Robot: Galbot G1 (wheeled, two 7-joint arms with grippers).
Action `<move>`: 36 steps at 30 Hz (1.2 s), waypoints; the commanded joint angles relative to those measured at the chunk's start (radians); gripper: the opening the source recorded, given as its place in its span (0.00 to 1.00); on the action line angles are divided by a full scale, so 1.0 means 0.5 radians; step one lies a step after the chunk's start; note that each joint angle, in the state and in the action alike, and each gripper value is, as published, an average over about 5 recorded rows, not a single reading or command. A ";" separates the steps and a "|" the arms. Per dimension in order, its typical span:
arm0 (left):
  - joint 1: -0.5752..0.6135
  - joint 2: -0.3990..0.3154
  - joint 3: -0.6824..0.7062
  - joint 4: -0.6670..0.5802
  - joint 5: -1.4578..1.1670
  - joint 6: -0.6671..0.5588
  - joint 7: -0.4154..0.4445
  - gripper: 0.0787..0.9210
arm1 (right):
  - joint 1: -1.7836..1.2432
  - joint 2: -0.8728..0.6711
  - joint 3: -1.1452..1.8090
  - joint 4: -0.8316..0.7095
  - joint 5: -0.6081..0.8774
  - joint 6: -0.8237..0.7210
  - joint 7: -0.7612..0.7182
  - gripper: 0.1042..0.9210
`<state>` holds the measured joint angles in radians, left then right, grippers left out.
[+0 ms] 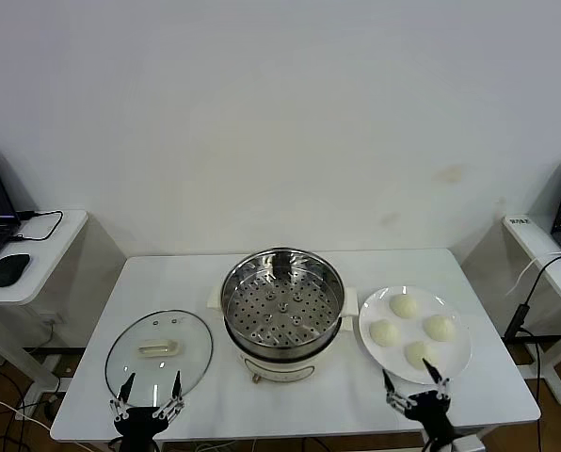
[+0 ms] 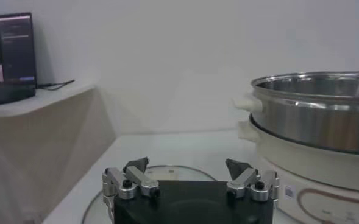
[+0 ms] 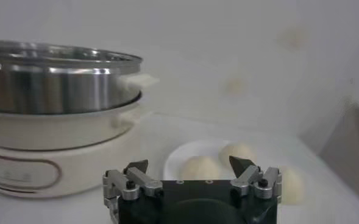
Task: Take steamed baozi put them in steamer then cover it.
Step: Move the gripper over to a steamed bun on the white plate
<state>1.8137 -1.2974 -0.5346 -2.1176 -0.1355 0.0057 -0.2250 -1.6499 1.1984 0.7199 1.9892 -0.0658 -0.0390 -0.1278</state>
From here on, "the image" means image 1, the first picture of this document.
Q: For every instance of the white steamed baozi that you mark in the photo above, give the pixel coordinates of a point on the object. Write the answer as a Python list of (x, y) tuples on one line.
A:
[(384, 333), (414, 352), (439, 327), (403, 305)]

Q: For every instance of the round glass pot lid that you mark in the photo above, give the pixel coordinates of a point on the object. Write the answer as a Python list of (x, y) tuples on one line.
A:
[(160, 349)]

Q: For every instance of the black computer mouse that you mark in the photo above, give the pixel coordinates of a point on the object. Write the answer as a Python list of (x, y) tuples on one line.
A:
[(10, 269)]

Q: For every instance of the cream electric cooking pot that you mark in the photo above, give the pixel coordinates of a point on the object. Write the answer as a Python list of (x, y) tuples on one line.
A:
[(280, 368)]

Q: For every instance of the stainless steel steamer basket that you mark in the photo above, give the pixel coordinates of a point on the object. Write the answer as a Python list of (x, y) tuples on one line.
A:
[(330, 282)]

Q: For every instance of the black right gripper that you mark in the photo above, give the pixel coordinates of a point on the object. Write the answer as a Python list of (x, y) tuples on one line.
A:
[(433, 419)]

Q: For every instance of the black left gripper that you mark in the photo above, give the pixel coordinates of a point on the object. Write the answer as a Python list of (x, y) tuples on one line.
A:
[(139, 421)]

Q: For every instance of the white wall socket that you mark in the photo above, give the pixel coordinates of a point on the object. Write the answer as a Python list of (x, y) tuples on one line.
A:
[(51, 318)]

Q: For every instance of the white round plate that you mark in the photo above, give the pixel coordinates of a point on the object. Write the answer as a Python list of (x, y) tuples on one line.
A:
[(450, 359)]

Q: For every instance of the white side table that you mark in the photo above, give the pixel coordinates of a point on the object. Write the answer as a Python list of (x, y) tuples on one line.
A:
[(534, 245), (54, 263)]

